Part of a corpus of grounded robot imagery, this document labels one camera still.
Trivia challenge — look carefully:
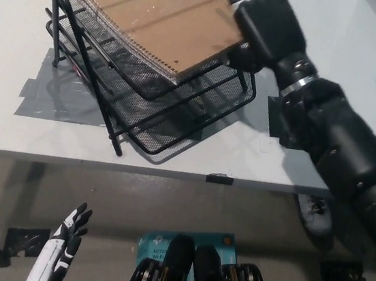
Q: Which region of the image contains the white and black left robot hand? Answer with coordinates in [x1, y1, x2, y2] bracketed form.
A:
[25, 196, 95, 281]

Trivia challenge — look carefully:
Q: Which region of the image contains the brown spiral notebook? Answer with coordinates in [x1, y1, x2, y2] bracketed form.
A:
[66, 0, 249, 93]

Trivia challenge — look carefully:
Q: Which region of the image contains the black mesh two-tier file tray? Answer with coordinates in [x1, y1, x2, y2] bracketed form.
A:
[3, 0, 270, 176]

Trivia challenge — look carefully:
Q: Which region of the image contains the black floor tape patch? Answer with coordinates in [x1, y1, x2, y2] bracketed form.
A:
[317, 258, 371, 281]
[4, 223, 52, 261]

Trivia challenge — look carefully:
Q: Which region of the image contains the grey tape patch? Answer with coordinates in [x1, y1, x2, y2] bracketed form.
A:
[12, 44, 211, 140]

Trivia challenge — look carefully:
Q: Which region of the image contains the black square plate on table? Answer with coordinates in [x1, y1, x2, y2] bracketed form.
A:
[262, 94, 317, 152]

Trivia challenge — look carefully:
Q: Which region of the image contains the white shoe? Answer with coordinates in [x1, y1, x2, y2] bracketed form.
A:
[291, 191, 337, 242]

